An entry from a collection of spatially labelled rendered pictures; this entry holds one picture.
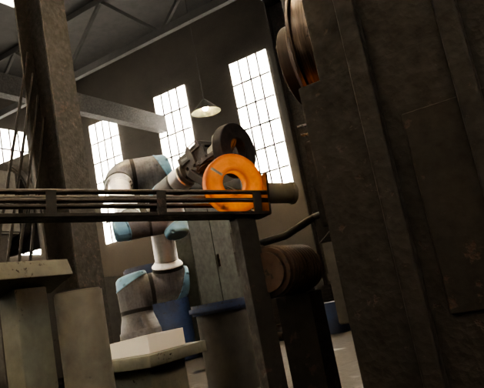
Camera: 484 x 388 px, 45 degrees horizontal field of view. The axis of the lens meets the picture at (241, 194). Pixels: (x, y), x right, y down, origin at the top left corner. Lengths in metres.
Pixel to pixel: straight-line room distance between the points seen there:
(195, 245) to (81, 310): 3.89
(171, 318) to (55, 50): 2.44
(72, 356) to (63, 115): 3.51
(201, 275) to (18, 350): 3.82
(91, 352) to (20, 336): 0.20
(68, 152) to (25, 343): 3.26
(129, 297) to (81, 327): 0.66
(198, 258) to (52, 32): 2.28
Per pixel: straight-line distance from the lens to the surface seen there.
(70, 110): 4.93
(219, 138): 1.58
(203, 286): 5.32
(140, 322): 2.12
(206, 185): 1.44
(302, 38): 1.72
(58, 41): 5.16
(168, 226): 1.73
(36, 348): 1.62
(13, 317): 1.61
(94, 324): 1.50
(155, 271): 2.15
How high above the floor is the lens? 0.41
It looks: 10 degrees up
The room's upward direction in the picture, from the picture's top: 11 degrees counter-clockwise
